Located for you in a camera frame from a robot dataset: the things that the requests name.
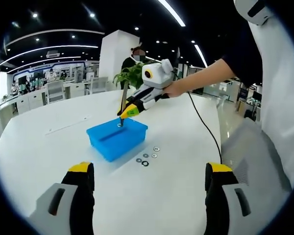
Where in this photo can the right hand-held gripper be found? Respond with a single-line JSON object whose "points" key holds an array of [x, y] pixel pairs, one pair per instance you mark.
{"points": [[156, 73]]}

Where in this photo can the person's body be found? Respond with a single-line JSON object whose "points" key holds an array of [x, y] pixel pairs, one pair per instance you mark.
{"points": [[279, 98]]}

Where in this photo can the black metal washer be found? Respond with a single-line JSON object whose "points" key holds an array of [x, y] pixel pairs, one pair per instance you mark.
{"points": [[147, 163]]}

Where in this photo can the blue plastic container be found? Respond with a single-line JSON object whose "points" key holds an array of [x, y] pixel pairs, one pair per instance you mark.
{"points": [[117, 140]]}

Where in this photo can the white office desk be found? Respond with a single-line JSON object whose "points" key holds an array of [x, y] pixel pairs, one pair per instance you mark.
{"points": [[27, 102]]}

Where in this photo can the white worn headset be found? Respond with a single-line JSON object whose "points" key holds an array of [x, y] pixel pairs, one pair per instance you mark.
{"points": [[253, 11]]}

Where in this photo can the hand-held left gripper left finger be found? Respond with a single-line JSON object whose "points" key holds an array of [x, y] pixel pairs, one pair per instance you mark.
{"points": [[80, 195]]}

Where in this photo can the metal tweezers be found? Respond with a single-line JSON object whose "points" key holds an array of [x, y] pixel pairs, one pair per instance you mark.
{"points": [[123, 98]]}

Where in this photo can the person's right forearm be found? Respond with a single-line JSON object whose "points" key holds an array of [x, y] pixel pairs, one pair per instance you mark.
{"points": [[205, 73]]}

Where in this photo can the white table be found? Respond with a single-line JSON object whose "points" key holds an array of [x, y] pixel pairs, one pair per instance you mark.
{"points": [[51, 151]]}

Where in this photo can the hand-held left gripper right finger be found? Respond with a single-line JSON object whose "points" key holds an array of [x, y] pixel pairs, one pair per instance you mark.
{"points": [[218, 195]]}

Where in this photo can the green potted plant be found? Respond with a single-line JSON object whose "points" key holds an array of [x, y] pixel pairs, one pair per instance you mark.
{"points": [[132, 74]]}

